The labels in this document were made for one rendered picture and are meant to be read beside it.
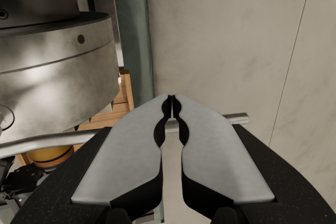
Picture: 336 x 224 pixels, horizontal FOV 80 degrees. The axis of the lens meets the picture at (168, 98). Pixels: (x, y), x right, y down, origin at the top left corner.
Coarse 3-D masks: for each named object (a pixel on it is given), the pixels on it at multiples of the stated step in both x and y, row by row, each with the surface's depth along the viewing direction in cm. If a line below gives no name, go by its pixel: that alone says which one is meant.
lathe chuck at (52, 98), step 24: (96, 48) 27; (24, 72) 21; (48, 72) 22; (72, 72) 25; (96, 72) 28; (0, 96) 21; (24, 96) 22; (48, 96) 23; (72, 96) 25; (96, 96) 29; (24, 120) 22; (48, 120) 24; (72, 120) 26
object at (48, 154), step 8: (32, 152) 37; (40, 152) 37; (48, 152) 37; (56, 152) 38; (64, 152) 40; (72, 152) 43; (40, 160) 38; (48, 160) 39; (56, 160) 39; (40, 168) 39; (48, 168) 39
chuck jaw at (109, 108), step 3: (111, 102) 38; (108, 105) 37; (111, 105) 38; (105, 108) 37; (108, 108) 37; (111, 108) 38; (102, 111) 37; (105, 111) 38; (108, 111) 38; (111, 111) 38; (87, 120) 38; (81, 123) 38; (84, 123) 38; (87, 123) 38; (75, 126) 39; (78, 126) 41; (69, 129) 38; (72, 129) 38; (75, 129) 39
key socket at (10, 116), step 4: (0, 104) 21; (0, 108) 21; (4, 108) 21; (8, 108) 21; (4, 112) 21; (8, 112) 22; (12, 112) 22; (4, 116) 22; (8, 116) 22; (12, 116) 22; (8, 120) 22; (12, 120) 22; (0, 124) 22; (4, 124) 22; (8, 124) 22; (4, 128) 22
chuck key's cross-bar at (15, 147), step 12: (168, 120) 19; (240, 120) 20; (60, 132) 18; (72, 132) 18; (84, 132) 18; (96, 132) 18; (168, 132) 19; (0, 144) 16; (12, 144) 16; (24, 144) 17; (36, 144) 17; (48, 144) 17; (60, 144) 17; (72, 144) 18; (0, 156) 16
